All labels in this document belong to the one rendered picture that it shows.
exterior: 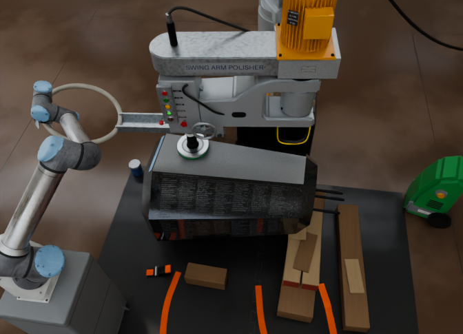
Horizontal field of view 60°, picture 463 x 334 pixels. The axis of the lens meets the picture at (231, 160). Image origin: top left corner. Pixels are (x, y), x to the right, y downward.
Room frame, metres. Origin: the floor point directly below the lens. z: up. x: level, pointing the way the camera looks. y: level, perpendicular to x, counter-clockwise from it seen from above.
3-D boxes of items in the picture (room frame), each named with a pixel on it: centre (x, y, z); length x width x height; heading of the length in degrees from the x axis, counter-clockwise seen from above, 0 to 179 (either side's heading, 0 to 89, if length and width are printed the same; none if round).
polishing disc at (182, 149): (1.72, 0.25, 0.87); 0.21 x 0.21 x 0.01
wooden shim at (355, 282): (1.02, -0.82, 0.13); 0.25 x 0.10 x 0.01; 176
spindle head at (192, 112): (1.72, 0.17, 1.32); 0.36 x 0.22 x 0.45; 84
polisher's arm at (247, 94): (1.67, -0.14, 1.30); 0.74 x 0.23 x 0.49; 84
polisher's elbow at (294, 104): (1.66, -0.40, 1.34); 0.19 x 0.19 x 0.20
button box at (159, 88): (1.62, 0.33, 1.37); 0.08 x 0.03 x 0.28; 84
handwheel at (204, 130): (1.59, 0.15, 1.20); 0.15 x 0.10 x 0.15; 84
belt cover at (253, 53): (1.69, -0.10, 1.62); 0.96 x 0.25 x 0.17; 84
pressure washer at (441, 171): (1.61, -1.59, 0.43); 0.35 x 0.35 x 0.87; 63
